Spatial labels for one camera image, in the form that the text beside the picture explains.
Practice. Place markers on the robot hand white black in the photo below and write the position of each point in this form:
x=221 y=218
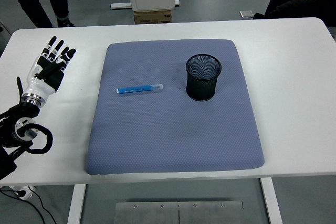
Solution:
x=39 y=83

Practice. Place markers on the blue marker pen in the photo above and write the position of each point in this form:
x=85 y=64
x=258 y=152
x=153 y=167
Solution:
x=136 y=89

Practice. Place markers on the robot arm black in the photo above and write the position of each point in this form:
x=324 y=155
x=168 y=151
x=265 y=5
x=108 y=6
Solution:
x=15 y=129

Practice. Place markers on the black mesh pen holder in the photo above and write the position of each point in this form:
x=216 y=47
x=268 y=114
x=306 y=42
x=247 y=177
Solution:
x=202 y=87

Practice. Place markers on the white power strip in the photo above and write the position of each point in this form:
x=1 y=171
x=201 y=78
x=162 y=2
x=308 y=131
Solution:
x=25 y=193

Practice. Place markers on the white floor base bar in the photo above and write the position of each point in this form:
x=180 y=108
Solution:
x=119 y=5

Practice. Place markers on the white table leg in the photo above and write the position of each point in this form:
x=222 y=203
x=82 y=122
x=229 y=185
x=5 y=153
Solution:
x=271 y=203
x=76 y=205

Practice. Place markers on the cardboard box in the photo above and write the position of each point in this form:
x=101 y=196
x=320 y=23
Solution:
x=152 y=17

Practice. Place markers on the blue-grey textured mat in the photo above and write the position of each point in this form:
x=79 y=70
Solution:
x=170 y=134

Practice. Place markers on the small grey floor pad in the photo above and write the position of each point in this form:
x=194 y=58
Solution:
x=246 y=14

